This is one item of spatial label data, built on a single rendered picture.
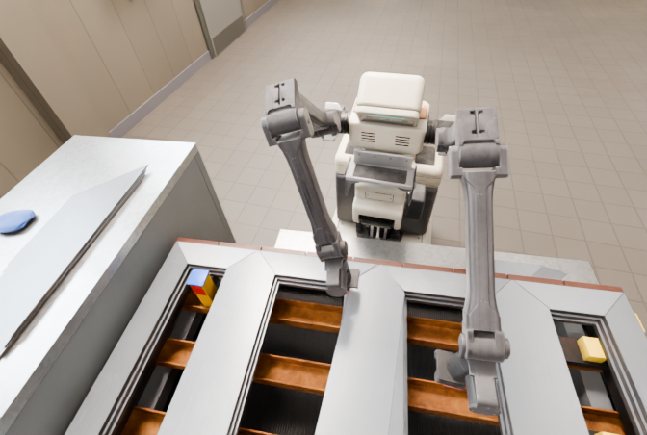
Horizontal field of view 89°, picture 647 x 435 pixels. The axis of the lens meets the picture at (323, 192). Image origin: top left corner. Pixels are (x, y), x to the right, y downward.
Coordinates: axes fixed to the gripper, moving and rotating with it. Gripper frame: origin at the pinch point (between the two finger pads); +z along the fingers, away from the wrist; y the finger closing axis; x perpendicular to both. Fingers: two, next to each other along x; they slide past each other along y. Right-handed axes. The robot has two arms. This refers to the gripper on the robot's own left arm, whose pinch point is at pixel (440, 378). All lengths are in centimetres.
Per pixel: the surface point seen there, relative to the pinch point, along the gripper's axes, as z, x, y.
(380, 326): 12.3, 14.8, -12.3
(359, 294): 14.0, 24.6, -19.6
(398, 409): 11.2, -6.3, -6.8
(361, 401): 13.5, -6.1, -16.1
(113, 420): 32, -21, -80
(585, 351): 3, 19, 49
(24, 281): 17, 3, -117
